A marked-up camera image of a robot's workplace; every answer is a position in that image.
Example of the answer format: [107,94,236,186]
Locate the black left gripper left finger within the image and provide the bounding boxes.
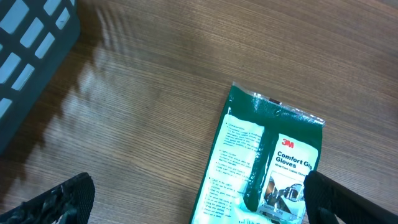
[1,172,95,224]

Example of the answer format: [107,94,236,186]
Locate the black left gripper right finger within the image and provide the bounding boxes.
[303,170,397,224]

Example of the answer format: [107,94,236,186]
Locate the green white glove package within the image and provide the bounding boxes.
[190,83,325,223]

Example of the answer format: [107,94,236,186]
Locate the grey plastic mesh basket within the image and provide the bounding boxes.
[1,0,80,151]

